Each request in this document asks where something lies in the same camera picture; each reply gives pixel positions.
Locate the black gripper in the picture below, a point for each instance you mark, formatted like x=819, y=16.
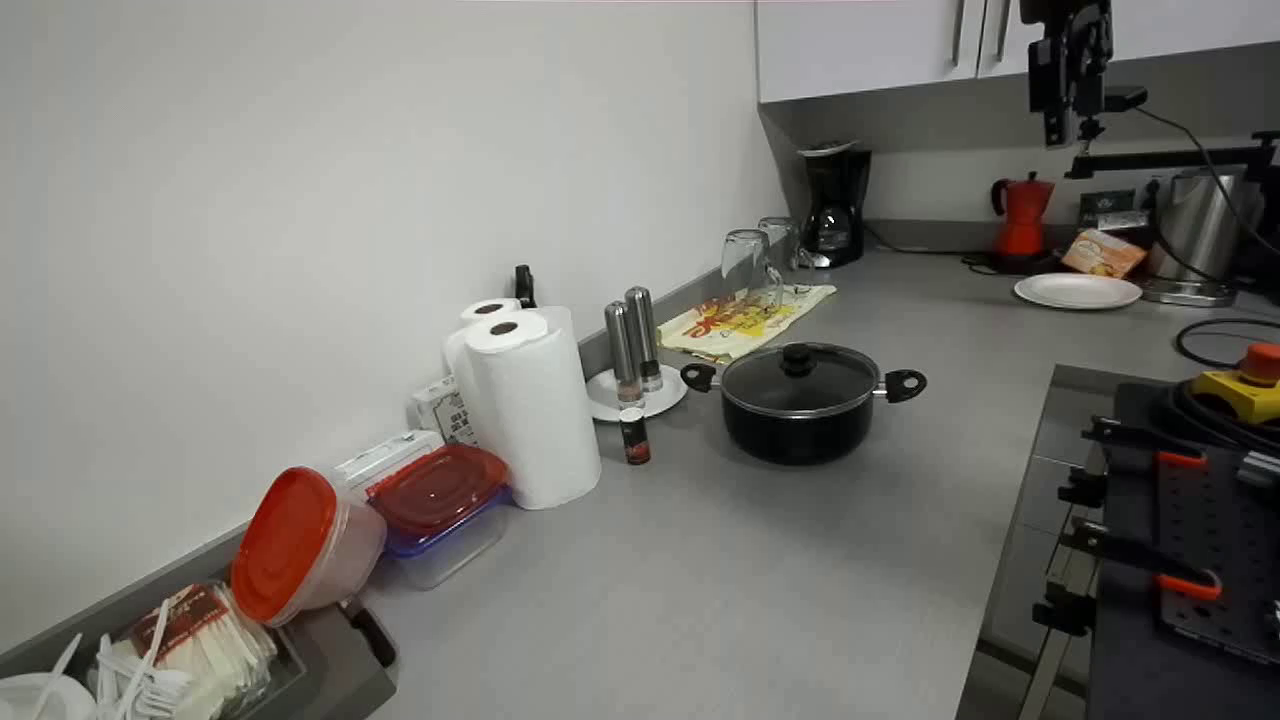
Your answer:
x=1071, y=53

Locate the glass lid with black knob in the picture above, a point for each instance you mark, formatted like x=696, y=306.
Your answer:
x=798, y=360

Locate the red moka pot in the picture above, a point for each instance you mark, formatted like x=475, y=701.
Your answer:
x=1021, y=220

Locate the black cooking pot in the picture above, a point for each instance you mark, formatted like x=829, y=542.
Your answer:
x=800, y=431

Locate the flat container with red lid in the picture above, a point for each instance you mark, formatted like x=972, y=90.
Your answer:
x=443, y=495

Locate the orange packet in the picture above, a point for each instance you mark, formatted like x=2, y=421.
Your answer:
x=1104, y=254

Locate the steel electric kettle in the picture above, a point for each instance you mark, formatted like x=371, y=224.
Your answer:
x=1202, y=224

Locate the white dinner plate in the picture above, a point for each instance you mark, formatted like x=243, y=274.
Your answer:
x=1079, y=288

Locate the black coffee maker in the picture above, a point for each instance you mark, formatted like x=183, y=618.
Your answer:
x=834, y=203

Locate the yellow emergency stop button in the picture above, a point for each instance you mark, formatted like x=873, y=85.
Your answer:
x=1244, y=380

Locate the clear drinking glass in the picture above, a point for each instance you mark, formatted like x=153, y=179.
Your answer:
x=780, y=237
x=746, y=254

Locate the yellow red printed dish towel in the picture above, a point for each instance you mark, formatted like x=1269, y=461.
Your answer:
x=740, y=321

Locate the steel spice grinder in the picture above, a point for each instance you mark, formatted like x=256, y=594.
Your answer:
x=623, y=347
x=645, y=324

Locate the small white round plate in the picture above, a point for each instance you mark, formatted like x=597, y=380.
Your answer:
x=640, y=400

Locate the small bottle with red cap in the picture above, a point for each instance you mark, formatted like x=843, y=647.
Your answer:
x=638, y=445

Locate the spray bottle with black trigger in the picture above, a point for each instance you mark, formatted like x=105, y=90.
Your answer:
x=525, y=286

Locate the white paper towel roll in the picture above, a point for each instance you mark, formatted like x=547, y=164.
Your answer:
x=482, y=308
x=539, y=419

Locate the white plug adapter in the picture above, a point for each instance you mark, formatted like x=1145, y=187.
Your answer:
x=443, y=408

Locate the white power strip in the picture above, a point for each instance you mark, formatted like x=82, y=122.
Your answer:
x=385, y=456

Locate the grey utensil tray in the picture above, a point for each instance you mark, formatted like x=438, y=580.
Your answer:
x=334, y=682

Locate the white plastic cutlery packets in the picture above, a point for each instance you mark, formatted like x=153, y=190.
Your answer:
x=203, y=666

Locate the white bowl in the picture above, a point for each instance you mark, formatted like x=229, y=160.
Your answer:
x=40, y=699

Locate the grey wall socket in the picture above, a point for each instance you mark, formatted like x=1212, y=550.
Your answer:
x=1113, y=210

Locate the white wall cabinet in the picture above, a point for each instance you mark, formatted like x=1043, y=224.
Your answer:
x=855, y=46

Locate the steel robot base plate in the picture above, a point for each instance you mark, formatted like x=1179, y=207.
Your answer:
x=1025, y=532

